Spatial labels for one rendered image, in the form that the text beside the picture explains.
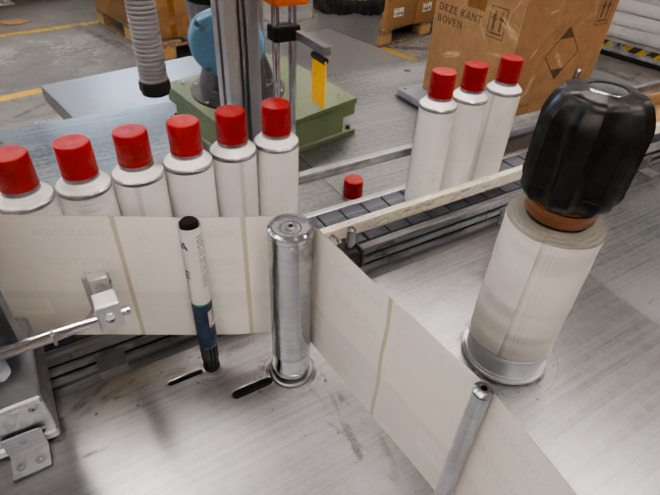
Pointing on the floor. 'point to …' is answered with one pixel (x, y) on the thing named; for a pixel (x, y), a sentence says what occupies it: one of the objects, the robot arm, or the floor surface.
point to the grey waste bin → (351, 26)
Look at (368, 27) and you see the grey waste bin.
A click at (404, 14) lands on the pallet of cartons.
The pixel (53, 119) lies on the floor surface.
